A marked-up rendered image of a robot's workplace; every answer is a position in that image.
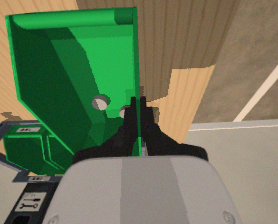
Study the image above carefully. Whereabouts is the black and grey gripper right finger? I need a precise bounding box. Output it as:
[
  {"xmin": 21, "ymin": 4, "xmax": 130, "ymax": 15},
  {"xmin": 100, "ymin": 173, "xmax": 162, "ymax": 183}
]
[{"xmin": 140, "ymin": 96, "xmax": 209, "ymax": 162}]

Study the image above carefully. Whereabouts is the dark grey case with orange latches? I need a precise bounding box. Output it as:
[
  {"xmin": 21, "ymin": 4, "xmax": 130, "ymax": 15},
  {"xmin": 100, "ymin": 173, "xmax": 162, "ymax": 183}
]
[{"xmin": 4, "ymin": 182, "xmax": 60, "ymax": 224}]

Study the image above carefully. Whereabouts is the grey metal shelf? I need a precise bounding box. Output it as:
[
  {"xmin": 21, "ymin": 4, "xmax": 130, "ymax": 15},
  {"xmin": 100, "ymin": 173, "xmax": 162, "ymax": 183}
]
[{"xmin": 0, "ymin": 120, "xmax": 145, "ymax": 183}]

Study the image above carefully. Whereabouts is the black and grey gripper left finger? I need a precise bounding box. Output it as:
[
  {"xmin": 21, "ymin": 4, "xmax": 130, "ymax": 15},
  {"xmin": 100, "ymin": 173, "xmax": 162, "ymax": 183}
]
[{"xmin": 72, "ymin": 97, "xmax": 138, "ymax": 165}]

